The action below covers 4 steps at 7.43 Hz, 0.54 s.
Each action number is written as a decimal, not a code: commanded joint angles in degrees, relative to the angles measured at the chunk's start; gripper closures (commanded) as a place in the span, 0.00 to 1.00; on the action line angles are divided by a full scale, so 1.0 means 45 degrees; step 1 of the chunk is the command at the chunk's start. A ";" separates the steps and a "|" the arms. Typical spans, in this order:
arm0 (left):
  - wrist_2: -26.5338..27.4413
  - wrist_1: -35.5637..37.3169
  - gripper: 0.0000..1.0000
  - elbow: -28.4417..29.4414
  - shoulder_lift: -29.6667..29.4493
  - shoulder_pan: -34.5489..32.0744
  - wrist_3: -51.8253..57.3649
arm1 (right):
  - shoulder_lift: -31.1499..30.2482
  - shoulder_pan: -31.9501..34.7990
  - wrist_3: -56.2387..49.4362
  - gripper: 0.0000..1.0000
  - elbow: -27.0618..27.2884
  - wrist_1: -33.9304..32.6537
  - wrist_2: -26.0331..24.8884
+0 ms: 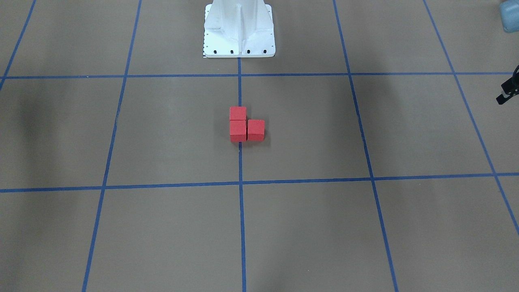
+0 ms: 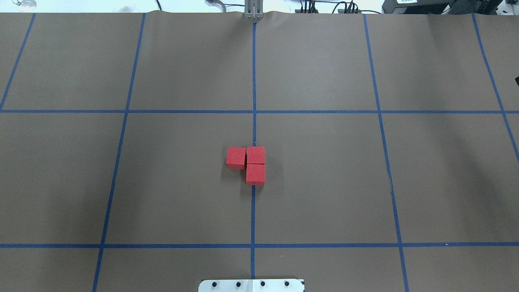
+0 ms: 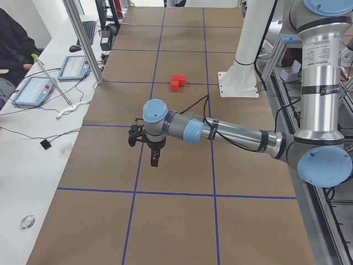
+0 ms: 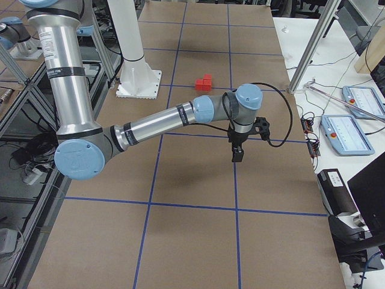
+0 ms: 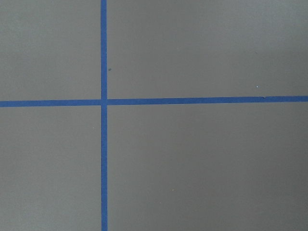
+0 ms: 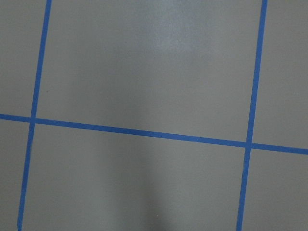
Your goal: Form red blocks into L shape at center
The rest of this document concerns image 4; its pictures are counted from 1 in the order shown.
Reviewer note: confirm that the black box with label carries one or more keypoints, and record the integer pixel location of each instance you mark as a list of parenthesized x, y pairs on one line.
[(334, 193)]

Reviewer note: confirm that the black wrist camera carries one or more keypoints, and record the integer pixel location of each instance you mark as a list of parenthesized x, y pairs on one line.
[(261, 127)]

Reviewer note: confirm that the aluminium frame post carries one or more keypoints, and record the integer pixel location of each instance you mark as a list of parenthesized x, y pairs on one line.
[(320, 29)]

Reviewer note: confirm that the grey power adapter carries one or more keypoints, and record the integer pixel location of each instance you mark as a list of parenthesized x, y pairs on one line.
[(8, 239)]

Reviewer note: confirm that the black monitor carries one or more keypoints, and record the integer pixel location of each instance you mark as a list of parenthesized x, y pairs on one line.
[(367, 189)]

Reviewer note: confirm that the metal rod with handle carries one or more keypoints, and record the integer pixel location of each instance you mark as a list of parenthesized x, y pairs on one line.
[(309, 86)]

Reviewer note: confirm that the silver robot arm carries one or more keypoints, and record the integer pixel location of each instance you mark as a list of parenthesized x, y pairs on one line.
[(84, 146)]

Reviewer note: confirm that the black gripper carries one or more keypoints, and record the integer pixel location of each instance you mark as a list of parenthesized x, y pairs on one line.
[(237, 138)]

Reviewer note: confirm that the teach pendant tablet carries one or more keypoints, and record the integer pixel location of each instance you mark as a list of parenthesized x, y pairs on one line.
[(346, 136), (365, 98)]

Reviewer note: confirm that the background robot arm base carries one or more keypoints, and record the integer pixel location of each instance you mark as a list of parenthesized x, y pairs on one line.
[(16, 39)]

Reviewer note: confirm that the small electronics board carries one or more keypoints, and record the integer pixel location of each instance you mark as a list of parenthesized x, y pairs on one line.
[(312, 140)]

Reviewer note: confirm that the far teach pendant tablet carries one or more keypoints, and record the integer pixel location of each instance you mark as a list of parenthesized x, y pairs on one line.
[(365, 98)]

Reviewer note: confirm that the red block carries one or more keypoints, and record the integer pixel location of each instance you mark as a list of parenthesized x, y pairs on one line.
[(207, 77), (199, 84), (206, 85)]

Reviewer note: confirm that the near teach pendant tablet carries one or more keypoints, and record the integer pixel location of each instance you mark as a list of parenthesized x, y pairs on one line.
[(346, 136)]

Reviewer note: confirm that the white central pedestal column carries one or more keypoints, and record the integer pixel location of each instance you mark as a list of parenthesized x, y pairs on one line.
[(137, 79)]

